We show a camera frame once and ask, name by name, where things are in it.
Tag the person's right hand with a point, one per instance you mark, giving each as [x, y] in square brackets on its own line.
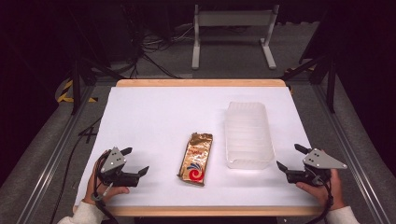
[325, 192]

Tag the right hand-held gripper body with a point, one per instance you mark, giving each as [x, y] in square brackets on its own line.
[322, 161]

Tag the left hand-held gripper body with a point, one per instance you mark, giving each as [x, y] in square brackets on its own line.
[113, 161]

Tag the yellow and black floor tape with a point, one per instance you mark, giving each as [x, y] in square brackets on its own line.
[62, 99]

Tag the white metal stand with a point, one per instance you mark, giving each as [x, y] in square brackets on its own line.
[233, 18]

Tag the person's left hand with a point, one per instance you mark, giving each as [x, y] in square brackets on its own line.
[93, 186]

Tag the clear plastic container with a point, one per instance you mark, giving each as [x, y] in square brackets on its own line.
[249, 135]

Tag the gold foil snack packet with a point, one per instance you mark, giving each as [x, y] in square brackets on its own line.
[196, 158]

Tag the black metal stand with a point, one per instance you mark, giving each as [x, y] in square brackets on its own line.
[75, 93]
[331, 90]

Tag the aluminium floor rail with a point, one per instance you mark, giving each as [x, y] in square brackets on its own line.
[351, 161]
[53, 158]

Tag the white table sheet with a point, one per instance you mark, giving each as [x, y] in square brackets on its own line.
[155, 118]

